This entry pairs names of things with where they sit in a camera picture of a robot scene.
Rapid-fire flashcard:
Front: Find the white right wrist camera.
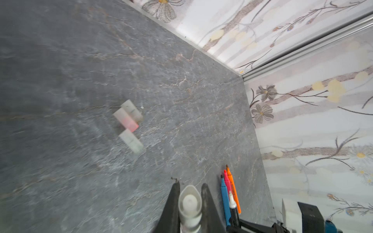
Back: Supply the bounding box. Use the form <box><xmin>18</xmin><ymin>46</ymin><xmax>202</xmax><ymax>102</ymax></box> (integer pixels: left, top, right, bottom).
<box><xmin>281</xmin><ymin>198</ymin><xmax>344</xmax><ymax>233</ymax></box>

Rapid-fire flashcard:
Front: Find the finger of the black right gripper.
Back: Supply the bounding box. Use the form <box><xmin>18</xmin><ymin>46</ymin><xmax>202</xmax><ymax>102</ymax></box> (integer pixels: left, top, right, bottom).
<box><xmin>227</xmin><ymin>219</ymin><xmax>288</xmax><ymax>233</ymax></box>

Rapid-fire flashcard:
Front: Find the pink highlighter pen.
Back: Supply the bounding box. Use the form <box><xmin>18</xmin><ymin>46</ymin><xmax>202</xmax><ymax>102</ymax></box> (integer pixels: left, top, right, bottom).
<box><xmin>223</xmin><ymin>170</ymin><xmax>232</xmax><ymax>194</ymax></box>

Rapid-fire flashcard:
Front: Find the light blue highlighter pen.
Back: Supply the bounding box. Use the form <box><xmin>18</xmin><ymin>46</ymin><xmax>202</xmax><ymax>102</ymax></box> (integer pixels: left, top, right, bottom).
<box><xmin>220</xmin><ymin>175</ymin><xmax>231</xmax><ymax>226</ymax></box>

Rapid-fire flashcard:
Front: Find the black white marker pen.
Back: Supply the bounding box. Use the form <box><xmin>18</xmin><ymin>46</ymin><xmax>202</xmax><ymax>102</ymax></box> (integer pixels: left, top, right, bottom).
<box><xmin>228</xmin><ymin>191</ymin><xmax>241</xmax><ymax>228</ymax></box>

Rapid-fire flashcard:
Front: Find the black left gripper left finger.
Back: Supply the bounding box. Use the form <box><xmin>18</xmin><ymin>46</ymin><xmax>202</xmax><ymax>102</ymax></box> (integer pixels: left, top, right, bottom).
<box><xmin>153</xmin><ymin>181</ymin><xmax>180</xmax><ymax>233</ymax></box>

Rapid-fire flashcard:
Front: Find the orange highlighter pen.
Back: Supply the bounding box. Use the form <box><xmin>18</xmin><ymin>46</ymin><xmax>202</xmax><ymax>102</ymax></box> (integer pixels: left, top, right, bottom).
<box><xmin>226</xmin><ymin>165</ymin><xmax>241</xmax><ymax>215</ymax></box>

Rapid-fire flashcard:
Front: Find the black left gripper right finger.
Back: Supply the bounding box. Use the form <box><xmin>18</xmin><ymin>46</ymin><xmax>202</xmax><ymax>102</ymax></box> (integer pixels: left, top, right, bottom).
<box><xmin>201</xmin><ymin>183</ymin><xmax>226</xmax><ymax>233</ymax></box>

